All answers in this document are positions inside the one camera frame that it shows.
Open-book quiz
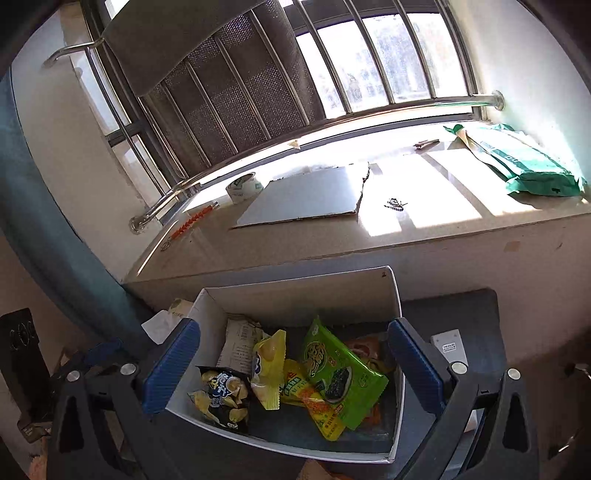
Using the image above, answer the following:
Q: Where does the green seaweed snack bag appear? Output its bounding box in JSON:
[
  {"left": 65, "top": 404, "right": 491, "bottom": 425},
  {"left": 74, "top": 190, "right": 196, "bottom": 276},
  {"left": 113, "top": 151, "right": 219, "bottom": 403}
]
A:
[{"left": 301, "top": 316, "right": 389, "bottom": 430}]

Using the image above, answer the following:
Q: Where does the tissue box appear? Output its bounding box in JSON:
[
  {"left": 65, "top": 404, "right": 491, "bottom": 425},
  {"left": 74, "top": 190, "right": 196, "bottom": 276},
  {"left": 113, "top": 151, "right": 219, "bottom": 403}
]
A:
[{"left": 141, "top": 299, "right": 192, "bottom": 345}]

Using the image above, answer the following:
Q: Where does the white remote control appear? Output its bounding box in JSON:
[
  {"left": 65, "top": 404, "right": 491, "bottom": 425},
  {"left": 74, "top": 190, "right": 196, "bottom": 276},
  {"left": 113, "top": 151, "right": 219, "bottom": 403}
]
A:
[{"left": 431, "top": 329, "right": 469, "bottom": 366}]

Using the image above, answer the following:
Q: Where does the black yellow chips bag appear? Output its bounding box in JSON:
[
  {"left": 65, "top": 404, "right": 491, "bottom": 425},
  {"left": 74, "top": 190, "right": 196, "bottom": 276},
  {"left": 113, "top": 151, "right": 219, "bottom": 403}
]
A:
[{"left": 187, "top": 367, "right": 253, "bottom": 432}]

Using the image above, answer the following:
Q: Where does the teal curtain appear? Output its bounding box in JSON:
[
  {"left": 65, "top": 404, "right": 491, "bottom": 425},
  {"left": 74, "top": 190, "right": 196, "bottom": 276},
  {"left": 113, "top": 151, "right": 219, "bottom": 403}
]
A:
[{"left": 1, "top": 72, "right": 153, "bottom": 354}]

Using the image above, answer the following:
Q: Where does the yellow small snack bag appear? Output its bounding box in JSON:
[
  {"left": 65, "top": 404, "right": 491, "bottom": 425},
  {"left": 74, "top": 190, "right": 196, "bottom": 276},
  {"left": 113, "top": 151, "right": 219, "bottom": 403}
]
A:
[{"left": 250, "top": 329, "right": 287, "bottom": 411}]

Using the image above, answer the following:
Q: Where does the yellow orange snack packet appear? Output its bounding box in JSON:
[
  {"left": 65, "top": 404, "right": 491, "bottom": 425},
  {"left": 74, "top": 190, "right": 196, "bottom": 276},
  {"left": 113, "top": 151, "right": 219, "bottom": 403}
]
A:
[{"left": 280, "top": 359, "right": 346, "bottom": 442}]

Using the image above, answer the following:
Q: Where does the white cardboard box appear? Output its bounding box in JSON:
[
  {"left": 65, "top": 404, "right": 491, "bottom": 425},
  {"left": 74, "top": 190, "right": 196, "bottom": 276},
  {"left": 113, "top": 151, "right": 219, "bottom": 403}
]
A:
[{"left": 166, "top": 266, "right": 405, "bottom": 464}]

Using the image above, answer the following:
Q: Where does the black key bunch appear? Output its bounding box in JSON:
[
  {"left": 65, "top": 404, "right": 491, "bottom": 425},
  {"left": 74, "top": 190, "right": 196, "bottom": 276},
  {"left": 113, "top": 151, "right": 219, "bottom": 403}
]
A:
[{"left": 384, "top": 198, "right": 407, "bottom": 212}]

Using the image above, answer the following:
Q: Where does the white tape roll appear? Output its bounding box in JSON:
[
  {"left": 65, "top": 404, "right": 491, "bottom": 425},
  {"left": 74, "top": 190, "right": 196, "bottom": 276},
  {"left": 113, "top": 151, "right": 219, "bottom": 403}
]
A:
[{"left": 225, "top": 172, "right": 263, "bottom": 205}]

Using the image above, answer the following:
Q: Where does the green plastic mailer bag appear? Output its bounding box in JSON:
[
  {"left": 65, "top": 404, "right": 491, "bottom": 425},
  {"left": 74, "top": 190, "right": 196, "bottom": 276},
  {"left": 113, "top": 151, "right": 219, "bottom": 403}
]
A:
[{"left": 445, "top": 124, "right": 586, "bottom": 197}]

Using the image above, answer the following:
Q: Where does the grey cardboard sheet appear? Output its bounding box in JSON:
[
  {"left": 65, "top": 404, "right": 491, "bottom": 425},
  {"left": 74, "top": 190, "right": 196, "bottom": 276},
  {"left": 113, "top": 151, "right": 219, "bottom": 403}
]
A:
[{"left": 233, "top": 163, "right": 370, "bottom": 229}]

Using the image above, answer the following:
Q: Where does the grey hanging cloth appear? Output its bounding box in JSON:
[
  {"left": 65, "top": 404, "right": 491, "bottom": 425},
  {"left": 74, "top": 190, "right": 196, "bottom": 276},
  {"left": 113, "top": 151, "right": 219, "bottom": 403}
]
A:
[{"left": 102, "top": 1, "right": 327, "bottom": 176}]

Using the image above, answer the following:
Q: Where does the steel window guard rail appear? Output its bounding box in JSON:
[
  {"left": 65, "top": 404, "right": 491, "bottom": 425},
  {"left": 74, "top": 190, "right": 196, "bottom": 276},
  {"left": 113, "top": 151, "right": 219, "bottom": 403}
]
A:
[{"left": 47, "top": 1, "right": 505, "bottom": 232}]

